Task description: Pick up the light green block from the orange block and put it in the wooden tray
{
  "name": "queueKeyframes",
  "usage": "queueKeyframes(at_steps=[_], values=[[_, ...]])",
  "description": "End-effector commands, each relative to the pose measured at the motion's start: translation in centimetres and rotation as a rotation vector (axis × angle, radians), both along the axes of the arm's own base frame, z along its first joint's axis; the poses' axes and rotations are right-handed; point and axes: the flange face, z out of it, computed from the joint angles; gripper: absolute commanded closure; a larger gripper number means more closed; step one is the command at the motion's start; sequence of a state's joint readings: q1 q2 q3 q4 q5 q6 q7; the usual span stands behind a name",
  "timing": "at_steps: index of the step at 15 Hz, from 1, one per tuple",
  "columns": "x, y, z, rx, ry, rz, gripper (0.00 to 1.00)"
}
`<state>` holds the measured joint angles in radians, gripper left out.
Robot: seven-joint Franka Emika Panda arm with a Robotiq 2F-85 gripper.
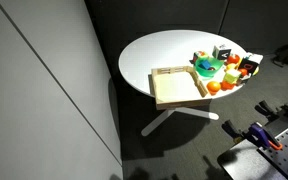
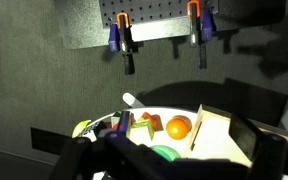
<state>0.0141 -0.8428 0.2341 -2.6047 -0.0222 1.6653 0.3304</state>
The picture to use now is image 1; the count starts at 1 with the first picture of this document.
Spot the light green block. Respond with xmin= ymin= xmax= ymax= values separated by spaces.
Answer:
xmin=223 ymin=69 xmax=241 ymax=84

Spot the wooden tray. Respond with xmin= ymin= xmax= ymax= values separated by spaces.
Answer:
xmin=151 ymin=66 xmax=211 ymax=110

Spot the blue block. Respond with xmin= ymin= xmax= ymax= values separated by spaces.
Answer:
xmin=199 ymin=60 xmax=211 ymax=70

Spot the small colourful soft cube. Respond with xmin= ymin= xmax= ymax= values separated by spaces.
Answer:
xmin=193 ymin=51 xmax=208 ymax=62

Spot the orange fruit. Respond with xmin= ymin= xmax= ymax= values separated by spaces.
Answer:
xmin=206 ymin=81 xmax=221 ymax=93

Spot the green plastic bowl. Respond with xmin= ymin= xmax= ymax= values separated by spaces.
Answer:
xmin=195 ymin=57 xmax=224 ymax=77

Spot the white round table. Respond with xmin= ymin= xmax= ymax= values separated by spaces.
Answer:
xmin=118 ymin=30 xmax=252 ymax=136

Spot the black white patterned soft cube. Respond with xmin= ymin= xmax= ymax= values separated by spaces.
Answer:
xmin=212 ymin=44 xmax=231 ymax=60

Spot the yellow lemon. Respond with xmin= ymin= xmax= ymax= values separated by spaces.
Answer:
xmin=225 ymin=63 xmax=237 ymax=71

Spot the red tomato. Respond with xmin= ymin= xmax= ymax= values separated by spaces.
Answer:
xmin=227 ymin=54 xmax=240 ymax=64

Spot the yellow banana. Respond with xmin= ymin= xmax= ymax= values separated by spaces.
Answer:
xmin=252 ymin=67 xmax=260 ymax=76

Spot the purple orange clamp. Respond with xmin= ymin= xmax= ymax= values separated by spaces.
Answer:
xmin=255 ymin=100 xmax=288 ymax=122
xmin=221 ymin=120 xmax=283 ymax=150

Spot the perforated metal breadboard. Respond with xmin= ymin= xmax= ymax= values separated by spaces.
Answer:
xmin=257 ymin=121 xmax=288 ymax=180

